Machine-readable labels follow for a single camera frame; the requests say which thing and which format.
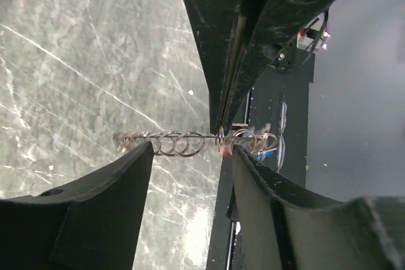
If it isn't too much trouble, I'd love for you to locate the large silver toothed keyring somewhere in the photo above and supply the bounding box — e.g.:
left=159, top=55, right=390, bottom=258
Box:
left=112, top=123, right=278, bottom=158

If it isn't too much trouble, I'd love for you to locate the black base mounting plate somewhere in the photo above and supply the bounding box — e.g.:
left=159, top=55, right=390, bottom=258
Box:
left=206, top=52, right=315, bottom=269

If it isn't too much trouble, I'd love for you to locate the blue tag key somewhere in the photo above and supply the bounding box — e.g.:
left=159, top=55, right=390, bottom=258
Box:
left=255, top=151, right=273, bottom=161

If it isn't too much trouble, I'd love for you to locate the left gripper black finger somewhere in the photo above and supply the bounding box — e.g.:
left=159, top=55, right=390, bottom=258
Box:
left=232, top=146, right=404, bottom=269
left=221, top=0, right=335, bottom=132

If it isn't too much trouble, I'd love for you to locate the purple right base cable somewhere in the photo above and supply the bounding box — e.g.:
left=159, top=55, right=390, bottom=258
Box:
left=306, top=10, right=332, bottom=56

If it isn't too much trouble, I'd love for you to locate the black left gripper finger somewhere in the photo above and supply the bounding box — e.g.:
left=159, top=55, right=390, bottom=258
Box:
left=184, top=0, right=241, bottom=134
left=1, top=142, right=154, bottom=269

